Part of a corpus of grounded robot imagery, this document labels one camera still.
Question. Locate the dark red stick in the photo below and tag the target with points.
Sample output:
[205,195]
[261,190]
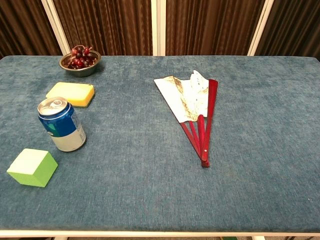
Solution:
[195,100]

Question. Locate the blue fabric table cover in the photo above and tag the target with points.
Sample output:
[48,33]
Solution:
[140,175]

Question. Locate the small metal bowl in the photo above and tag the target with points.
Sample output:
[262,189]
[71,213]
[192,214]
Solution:
[82,72]

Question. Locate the yellow sponge block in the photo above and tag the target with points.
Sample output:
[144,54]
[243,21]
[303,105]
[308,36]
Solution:
[72,93]

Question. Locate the blue and silver drink can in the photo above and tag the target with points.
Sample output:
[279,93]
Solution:
[65,127]

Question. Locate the bunch of red grapes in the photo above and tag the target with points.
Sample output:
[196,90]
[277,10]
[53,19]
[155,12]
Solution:
[80,61]

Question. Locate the brown pleated screen panel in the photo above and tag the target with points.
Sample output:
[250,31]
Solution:
[105,25]
[212,25]
[20,25]
[295,25]

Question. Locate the green and white cube block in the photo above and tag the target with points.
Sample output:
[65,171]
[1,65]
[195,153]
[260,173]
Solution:
[30,162]

